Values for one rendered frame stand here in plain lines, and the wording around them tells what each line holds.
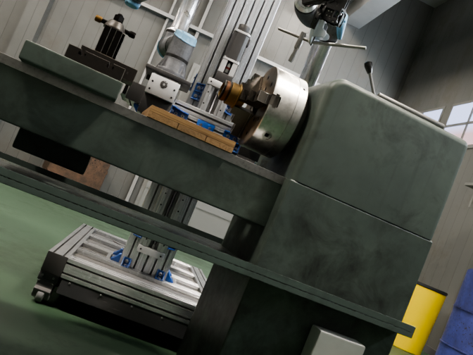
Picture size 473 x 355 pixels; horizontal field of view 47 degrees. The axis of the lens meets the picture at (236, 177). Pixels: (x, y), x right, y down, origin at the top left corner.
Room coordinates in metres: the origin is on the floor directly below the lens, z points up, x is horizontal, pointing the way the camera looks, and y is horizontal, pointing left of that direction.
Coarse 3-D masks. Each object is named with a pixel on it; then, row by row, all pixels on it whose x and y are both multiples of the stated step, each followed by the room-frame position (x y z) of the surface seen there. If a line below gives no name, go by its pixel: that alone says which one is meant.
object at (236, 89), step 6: (222, 84) 1.96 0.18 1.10; (228, 84) 1.91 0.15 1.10; (234, 84) 1.92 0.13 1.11; (222, 90) 1.91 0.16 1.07; (228, 90) 1.91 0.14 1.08; (234, 90) 1.91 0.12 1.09; (240, 90) 1.92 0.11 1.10; (222, 96) 1.92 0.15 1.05; (228, 96) 1.92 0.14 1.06; (234, 96) 1.92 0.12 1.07; (228, 102) 1.93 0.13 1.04; (234, 102) 1.93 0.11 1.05; (240, 102) 1.94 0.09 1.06
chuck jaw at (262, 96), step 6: (246, 90) 1.90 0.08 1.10; (252, 90) 1.88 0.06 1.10; (240, 96) 1.91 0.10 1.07; (246, 96) 1.90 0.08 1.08; (252, 96) 1.88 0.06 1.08; (258, 96) 1.84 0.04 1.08; (264, 96) 1.84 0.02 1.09; (270, 96) 1.85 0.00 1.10; (276, 96) 1.84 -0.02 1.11; (246, 102) 1.91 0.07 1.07; (252, 102) 1.89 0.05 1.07; (258, 102) 1.86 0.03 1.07; (264, 102) 1.84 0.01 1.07; (270, 102) 1.83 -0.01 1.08; (276, 102) 1.84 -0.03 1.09
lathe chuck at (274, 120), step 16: (272, 80) 1.90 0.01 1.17; (288, 80) 1.88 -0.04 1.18; (288, 96) 1.85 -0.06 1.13; (256, 112) 1.94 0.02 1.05; (272, 112) 1.83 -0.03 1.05; (288, 112) 1.85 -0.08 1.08; (256, 128) 1.86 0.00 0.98; (272, 128) 1.86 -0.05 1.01; (240, 144) 1.98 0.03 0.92; (256, 144) 1.92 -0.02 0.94; (272, 144) 1.90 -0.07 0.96
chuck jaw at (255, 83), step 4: (252, 76) 2.04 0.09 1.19; (256, 76) 2.02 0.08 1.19; (260, 76) 2.03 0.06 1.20; (248, 80) 1.99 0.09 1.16; (252, 80) 2.00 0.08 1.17; (256, 80) 2.01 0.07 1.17; (260, 80) 2.02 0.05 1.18; (244, 84) 1.98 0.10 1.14; (248, 84) 1.99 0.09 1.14; (252, 84) 1.99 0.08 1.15; (256, 84) 2.00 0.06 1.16; (260, 84) 2.01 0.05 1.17; (244, 88) 1.97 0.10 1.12; (248, 88) 1.97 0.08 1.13; (252, 88) 1.98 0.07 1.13; (256, 88) 1.99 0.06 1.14; (260, 88) 2.00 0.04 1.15
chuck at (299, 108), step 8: (304, 80) 1.96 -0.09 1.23; (304, 88) 1.89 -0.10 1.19; (304, 96) 1.87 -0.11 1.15; (296, 104) 1.85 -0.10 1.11; (304, 104) 1.86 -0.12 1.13; (296, 112) 1.85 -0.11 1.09; (296, 120) 1.86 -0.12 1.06; (288, 128) 1.86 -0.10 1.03; (288, 136) 1.87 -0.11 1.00; (280, 144) 1.90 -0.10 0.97; (272, 152) 1.94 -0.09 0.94
